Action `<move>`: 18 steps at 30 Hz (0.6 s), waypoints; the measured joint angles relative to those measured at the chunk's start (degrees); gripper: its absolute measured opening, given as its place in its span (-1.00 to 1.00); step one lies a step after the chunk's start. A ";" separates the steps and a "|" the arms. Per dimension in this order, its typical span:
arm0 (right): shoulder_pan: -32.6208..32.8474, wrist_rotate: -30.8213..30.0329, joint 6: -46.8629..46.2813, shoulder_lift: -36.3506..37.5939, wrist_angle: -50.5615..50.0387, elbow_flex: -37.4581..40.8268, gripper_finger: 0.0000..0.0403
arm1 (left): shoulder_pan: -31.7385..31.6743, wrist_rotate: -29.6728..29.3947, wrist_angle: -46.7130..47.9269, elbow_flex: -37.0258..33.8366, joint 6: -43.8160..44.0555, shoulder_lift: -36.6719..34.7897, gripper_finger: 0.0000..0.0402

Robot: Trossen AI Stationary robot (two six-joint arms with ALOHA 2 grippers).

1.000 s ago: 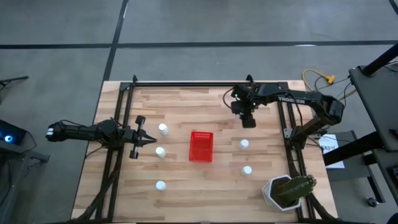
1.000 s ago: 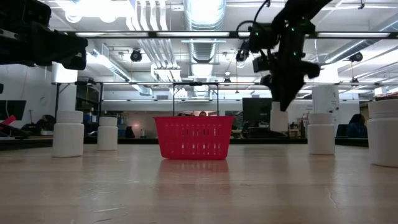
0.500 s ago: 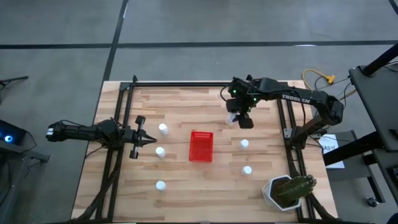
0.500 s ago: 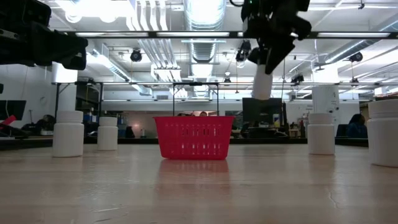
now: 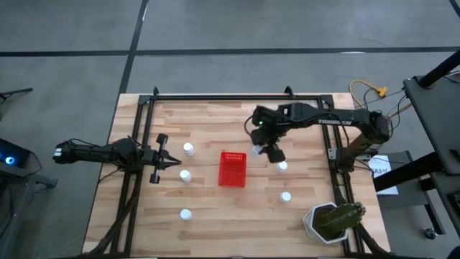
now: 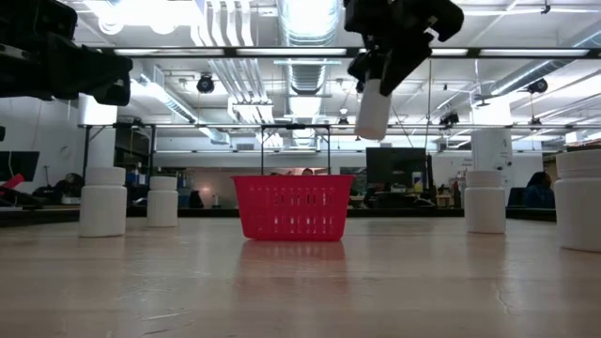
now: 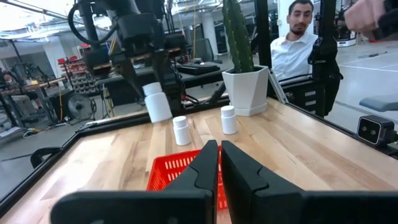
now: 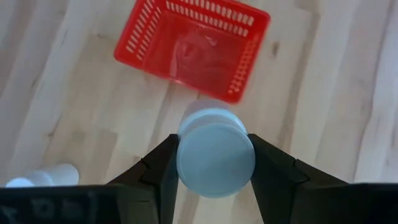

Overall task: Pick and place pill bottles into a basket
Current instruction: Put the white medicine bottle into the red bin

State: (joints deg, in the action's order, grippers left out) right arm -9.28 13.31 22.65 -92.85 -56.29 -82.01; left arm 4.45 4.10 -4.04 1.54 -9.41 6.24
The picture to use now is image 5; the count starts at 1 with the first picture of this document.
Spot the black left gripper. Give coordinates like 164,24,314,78
142,133,182,184

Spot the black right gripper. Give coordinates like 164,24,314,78
250,105,290,164

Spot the red plastic basket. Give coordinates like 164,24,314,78
218,151,248,188

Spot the white hexagonal plant pot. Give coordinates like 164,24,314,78
303,203,349,245

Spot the green cactus plant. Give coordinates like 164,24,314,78
318,201,367,235

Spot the white paper sheet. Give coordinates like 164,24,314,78
368,155,399,196

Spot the grey cart base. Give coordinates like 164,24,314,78
373,150,446,235

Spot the black device with blue light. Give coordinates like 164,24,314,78
0,138,32,169

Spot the black tripod leg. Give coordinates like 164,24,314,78
0,88,34,101

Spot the black side table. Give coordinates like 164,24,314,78
402,73,460,176

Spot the black slanted pole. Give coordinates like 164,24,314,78
418,50,460,89

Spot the black metal rig frame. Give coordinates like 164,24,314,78
84,86,389,259

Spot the yellow extension cable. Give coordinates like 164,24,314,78
349,79,388,109

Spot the thin black cable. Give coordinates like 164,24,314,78
390,91,414,122

